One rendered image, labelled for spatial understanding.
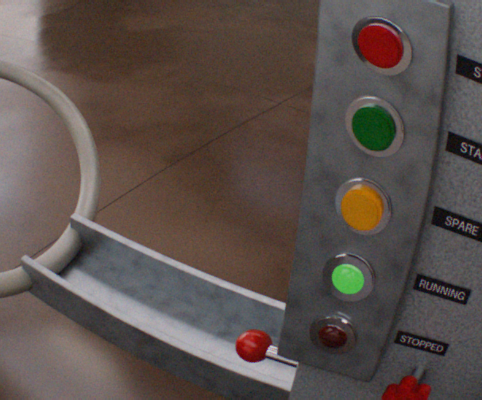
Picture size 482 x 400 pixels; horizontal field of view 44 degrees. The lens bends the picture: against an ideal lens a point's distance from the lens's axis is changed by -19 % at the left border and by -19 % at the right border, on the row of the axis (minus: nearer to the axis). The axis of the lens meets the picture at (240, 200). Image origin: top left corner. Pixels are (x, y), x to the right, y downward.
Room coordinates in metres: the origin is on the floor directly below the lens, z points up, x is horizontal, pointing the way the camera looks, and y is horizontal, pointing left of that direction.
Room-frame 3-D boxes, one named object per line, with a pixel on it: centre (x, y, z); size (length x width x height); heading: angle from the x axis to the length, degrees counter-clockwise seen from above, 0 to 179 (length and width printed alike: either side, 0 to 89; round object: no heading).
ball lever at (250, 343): (0.41, -0.04, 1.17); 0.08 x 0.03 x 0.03; 65
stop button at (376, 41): (0.33, -0.07, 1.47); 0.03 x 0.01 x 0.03; 65
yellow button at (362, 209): (0.33, -0.07, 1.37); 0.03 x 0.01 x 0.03; 65
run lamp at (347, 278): (0.33, -0.07, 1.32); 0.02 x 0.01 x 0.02; 65
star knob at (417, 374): (0.30, -0.14, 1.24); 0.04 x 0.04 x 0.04; 65
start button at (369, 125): (0.33, -0.07, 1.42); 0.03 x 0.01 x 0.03; 65
